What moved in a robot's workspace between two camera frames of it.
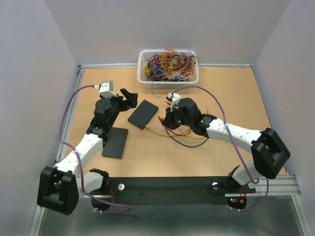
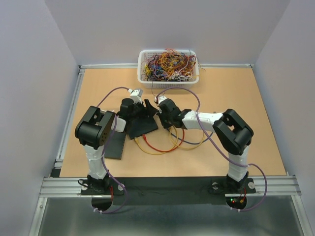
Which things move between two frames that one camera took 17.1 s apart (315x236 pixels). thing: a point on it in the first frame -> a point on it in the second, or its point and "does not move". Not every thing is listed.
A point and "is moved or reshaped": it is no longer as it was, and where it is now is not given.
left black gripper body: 118,105 -> 139,111
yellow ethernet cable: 173,135 -> 145,150
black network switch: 114,145 does not move
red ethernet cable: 161,119 is moved or reshaped
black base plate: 171,190 does not move
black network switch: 143,114 is moved or reshaped
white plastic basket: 144,83 does not move
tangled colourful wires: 170,65 does not move
